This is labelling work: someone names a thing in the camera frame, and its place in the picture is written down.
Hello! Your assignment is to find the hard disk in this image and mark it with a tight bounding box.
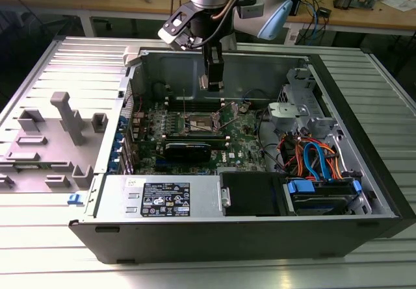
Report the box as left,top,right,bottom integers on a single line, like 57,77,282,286
291,191,357,215

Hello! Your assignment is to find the wooden desk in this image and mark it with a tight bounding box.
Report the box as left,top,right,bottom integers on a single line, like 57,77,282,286
0,0,416,36

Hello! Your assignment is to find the white paper sheet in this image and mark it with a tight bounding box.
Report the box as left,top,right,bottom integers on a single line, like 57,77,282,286
380,0,416,12

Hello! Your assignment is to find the green motherboard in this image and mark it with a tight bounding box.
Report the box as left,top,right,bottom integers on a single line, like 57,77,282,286
129,100,270,176

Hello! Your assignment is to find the red black twisted wire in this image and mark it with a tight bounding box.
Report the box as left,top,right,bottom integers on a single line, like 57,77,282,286
131,94,146,114

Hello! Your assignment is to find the blue flat wire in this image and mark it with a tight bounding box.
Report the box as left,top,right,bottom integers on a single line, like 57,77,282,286
304,142,332,181

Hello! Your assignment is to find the metal locking lever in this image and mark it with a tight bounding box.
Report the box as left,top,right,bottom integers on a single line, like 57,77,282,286
222,112,242,131

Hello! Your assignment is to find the grey plastic block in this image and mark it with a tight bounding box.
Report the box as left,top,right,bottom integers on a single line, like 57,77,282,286
123,45,144,68

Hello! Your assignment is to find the orange wire bundle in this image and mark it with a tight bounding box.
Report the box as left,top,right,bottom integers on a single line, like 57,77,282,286
278,134,345,182

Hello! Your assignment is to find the black open PC case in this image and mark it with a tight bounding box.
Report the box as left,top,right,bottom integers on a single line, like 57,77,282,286
68,44,416,264

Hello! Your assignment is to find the blue disk carrier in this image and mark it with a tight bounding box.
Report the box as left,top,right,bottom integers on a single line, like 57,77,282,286
285,177,363,199

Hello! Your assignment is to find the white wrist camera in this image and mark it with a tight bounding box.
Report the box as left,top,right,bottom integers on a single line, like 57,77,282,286
158,5,196,51

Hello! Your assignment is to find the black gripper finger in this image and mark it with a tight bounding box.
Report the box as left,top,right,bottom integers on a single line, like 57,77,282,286
203,44,226,92

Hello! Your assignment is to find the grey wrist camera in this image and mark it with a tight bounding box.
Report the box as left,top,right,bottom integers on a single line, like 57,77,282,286
233,5,265,19

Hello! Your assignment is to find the silver power supply unit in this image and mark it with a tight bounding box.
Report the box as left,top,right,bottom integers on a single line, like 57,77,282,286
94,174,225,218

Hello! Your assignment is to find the metal socket cover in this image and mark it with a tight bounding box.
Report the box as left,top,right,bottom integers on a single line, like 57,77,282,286
216,101,241,131

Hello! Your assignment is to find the CPU socket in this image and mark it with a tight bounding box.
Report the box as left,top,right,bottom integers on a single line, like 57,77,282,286
183,110,222,134

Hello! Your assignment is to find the silver drive cage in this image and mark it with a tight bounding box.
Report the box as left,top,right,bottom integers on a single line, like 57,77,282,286
276,66,341,140

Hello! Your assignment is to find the black graphics card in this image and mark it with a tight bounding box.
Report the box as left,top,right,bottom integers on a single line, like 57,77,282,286
163,142,213,164

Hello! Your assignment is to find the grey parts rack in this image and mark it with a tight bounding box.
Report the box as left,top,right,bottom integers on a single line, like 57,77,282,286
0,90,110,194

